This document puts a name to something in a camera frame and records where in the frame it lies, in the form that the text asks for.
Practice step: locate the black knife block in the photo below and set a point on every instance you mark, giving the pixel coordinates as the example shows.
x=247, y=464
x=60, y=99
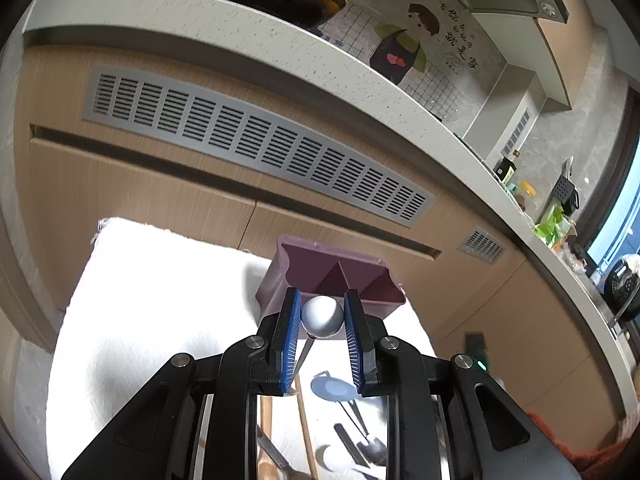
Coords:
x=567, y=194

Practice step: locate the wooden chopstick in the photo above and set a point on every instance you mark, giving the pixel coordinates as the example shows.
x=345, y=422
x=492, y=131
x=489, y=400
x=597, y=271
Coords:
x=305, y=430

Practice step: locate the yellow-lidded jar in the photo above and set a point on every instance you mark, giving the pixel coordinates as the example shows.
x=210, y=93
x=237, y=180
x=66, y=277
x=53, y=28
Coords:
x=526, y=191

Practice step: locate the purple utensil holder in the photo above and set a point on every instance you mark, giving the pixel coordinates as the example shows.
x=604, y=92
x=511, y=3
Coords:
x=300, y=265

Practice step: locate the white spoon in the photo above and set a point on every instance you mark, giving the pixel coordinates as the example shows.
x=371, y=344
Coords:
x=332, y=457

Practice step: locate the black rice cooker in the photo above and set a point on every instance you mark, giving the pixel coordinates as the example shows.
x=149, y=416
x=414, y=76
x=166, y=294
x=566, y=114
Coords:
x=622, y=285

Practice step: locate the orange knit cloth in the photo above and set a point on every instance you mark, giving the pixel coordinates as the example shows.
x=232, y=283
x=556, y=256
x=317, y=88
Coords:
x=580, y=452

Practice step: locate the wooden cabinet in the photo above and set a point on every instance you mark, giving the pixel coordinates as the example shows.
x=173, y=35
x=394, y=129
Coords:
x=150, y=200

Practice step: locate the grey stone countertop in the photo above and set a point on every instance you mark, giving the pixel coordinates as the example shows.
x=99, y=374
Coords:
x=250, y=35

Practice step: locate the round metal spoon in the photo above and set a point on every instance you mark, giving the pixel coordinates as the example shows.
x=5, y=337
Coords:
x=322, y=316

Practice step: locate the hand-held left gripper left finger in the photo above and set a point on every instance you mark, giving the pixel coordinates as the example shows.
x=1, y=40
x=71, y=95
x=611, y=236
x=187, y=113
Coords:
x=290, y=340

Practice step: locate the small grey vent grille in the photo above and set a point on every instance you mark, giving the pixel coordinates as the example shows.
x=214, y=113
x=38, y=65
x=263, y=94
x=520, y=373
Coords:
x=481, y=245

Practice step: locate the white cloth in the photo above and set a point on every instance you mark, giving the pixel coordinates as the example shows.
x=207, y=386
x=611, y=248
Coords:
x=150, y=310

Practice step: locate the metal utensil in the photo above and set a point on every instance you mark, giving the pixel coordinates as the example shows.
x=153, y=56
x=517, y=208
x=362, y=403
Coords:
x=274, y=452

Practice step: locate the blue spoon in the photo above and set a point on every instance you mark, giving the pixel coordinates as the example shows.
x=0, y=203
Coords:
x=330, y=390

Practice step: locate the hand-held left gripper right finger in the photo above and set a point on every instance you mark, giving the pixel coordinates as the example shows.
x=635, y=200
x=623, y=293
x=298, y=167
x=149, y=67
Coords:
x=354, y=340

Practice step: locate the green plastic bag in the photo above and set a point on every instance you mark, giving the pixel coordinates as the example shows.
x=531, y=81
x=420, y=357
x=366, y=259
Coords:
x=550, y=222

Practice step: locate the window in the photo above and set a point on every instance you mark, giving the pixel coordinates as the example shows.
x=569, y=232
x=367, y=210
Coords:
x=617, y=220

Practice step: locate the cartoon wall sticker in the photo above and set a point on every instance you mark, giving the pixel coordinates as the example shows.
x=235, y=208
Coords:
x=397, y=50

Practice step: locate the large grey vent grille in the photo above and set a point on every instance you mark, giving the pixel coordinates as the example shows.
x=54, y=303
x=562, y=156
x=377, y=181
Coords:
x=250, y=135

